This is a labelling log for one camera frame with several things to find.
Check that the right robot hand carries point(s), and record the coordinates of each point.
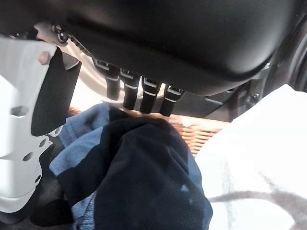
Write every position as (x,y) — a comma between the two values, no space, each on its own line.
(168,36)

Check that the white garment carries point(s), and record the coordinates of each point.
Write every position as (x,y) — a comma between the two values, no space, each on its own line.
(251,155)

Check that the woven wicker laundry basket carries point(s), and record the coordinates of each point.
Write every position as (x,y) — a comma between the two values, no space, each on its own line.
(199,136)

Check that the black garment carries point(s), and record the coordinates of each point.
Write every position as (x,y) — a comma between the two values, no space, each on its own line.
(144,172)

